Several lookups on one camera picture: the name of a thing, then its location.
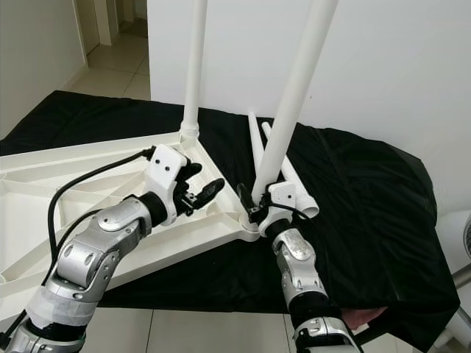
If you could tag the white door frame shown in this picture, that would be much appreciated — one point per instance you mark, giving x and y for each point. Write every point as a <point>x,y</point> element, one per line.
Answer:
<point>107,18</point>

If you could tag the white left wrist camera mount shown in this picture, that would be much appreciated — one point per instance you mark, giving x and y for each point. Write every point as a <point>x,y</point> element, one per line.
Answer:
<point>163,173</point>

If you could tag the white plastic table top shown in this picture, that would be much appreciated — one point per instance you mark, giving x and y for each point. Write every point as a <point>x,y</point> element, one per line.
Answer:
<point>59,213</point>

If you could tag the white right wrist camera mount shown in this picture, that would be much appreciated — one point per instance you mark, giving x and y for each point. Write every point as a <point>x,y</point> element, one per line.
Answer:
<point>283,195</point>

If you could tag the white plastic table leg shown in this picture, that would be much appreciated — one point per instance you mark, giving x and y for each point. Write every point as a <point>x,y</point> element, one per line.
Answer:
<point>298,184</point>
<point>193,73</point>
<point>294,88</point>
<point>256,147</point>

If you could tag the pink cloth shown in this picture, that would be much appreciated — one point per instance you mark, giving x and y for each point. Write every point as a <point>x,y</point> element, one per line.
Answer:
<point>366,316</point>

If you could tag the white round fan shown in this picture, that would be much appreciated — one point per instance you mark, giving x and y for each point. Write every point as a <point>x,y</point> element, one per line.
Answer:
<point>450,235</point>

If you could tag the white rounded appliance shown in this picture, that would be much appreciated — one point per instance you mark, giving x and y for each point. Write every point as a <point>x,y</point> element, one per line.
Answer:
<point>458,323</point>

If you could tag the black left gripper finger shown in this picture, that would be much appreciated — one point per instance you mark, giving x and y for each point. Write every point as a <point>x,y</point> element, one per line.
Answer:
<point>193,171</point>
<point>211,190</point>

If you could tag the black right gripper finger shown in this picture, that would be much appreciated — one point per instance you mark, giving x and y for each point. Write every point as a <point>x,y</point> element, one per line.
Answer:
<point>246,197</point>

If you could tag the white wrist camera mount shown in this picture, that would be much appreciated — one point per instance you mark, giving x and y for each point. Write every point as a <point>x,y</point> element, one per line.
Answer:
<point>283,195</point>
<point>163,173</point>

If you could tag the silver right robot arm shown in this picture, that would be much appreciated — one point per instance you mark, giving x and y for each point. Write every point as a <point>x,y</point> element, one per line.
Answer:
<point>298,265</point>

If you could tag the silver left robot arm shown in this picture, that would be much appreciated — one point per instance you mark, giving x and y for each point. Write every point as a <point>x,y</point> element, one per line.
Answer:
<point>96,257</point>

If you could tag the black table cloth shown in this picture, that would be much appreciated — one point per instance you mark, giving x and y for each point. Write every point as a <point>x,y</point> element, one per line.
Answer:
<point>375,220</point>

